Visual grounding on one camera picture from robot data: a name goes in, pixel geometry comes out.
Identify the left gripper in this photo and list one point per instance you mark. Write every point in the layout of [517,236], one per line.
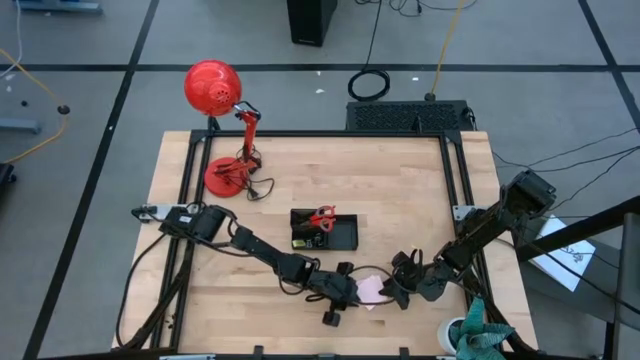
[335,292]

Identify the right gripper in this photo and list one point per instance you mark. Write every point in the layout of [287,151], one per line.
[420,282]

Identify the pink sticky note pad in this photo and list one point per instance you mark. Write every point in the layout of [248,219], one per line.
[371,290]

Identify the black mesh desk organizer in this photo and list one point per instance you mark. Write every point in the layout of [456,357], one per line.
[345,235]

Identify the black binder clip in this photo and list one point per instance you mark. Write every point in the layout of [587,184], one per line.
[310,244]
[319,243]

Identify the small yellow block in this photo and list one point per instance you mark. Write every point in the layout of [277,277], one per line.
[299,243]

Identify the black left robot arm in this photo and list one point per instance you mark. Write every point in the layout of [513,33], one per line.
[260,248]

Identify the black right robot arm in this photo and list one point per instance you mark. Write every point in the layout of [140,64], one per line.
[480,232]

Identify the white plant pot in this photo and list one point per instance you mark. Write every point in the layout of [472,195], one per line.
[444,337]

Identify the green leafy plant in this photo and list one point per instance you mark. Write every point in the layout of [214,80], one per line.
[480,340]

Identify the black vented computer case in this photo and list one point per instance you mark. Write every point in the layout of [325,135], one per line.
[400,116]

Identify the white printed paper sheet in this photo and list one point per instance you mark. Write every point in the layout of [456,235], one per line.
[575,265]

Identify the black slanted metal beam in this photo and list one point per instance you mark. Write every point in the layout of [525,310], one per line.
[575,232]

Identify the red desk lamp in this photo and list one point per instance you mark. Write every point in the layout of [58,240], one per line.
[212,87]

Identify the black computer tower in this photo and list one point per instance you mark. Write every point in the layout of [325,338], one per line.
[310,22]

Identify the black caster wheel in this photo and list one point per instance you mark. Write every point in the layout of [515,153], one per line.
[5,175]

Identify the grey metal stand foot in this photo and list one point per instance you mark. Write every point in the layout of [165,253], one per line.
[60,7]
[20,125]

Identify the grey table camera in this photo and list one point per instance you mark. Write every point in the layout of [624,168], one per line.
[325,357]

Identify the dark grey metal post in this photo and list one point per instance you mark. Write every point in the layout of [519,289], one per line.
[630,280]

